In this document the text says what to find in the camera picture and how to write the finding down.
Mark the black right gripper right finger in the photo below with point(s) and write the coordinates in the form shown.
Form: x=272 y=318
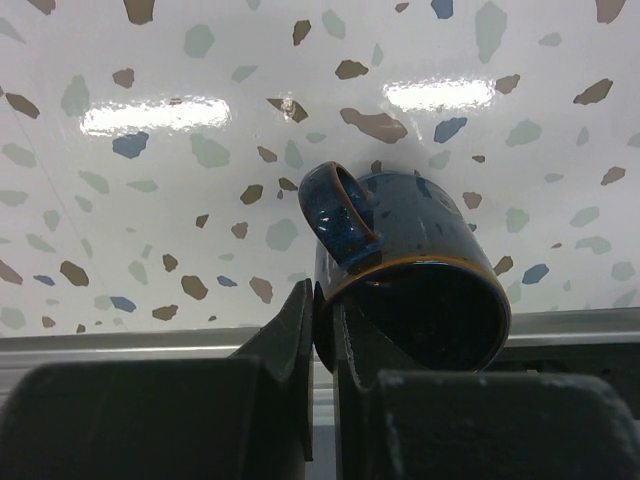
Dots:
x=540 y=412

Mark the aluminium front rail frame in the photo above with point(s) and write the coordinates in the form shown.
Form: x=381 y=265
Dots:
x=19 y=357

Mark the dark blue glazed mug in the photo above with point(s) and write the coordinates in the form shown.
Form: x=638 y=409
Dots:
x=397 y=246

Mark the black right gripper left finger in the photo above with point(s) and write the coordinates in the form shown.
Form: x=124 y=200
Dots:
x=245 y=416

